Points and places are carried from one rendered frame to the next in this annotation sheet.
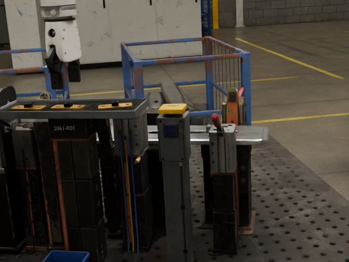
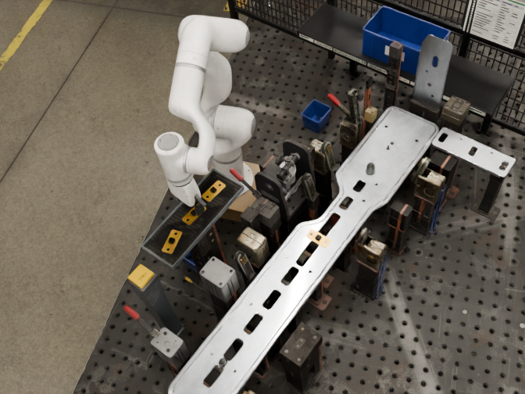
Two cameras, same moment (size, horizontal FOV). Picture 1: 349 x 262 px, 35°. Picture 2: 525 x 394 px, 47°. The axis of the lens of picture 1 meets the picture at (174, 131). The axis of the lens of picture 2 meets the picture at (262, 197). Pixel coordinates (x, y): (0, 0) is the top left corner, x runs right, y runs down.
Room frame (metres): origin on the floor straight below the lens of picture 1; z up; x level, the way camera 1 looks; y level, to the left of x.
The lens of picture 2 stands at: (2.14, -0.53, 2.82)
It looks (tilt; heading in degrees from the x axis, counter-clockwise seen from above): 56 degrees down; 123
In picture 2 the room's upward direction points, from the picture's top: 10 degrees counter-clockwise
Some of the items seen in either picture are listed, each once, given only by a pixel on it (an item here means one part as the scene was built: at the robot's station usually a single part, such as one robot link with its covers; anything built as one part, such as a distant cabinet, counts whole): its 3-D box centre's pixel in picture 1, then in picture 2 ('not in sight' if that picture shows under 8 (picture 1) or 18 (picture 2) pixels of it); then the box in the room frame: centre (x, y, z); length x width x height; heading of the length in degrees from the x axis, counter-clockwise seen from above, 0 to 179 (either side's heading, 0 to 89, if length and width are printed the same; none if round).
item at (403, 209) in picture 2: not in sight; (398, 228); (1.95, 0.64, 0.84); 0.11 x 0.08 x 0.29; 168
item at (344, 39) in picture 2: not in sight; (399, 55); (1.72, 1.33, 1.02); 0.90 x 0.22 x 0.03; 168
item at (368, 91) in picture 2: not in sight; (366, 123); (1.69, 1.00, 0.95); 0.03 x 0.01 x 0.50; 78
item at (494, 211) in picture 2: not in sight; (493, 188); (2.23, 0.94, 0.84); 0.11 x 0.06 x 0.29; 168
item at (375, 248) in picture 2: not in sight; (369, 267); (1.91, 0.44, 0.87); 0.12 x 0.09 x 0.35; 168
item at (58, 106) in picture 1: (68, 105); (194, 213); (1.35, 0.26, 1.17); 0.08 x 0.04 x 0.01; 74
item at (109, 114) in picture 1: (71, 108); (194, 216); (1.35, 0.26, 1.16); 0.37 x 0.14 x 0.02; 78
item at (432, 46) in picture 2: not in sight; (431, 73); (1.89, 1.12, 1.17); 0.12 x 0.01 x 0.34; 168
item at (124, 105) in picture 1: (115, 104); (171, 241); (1.33, 0.14, 1.17); 0.08 x 0.04 x 0.01; 95
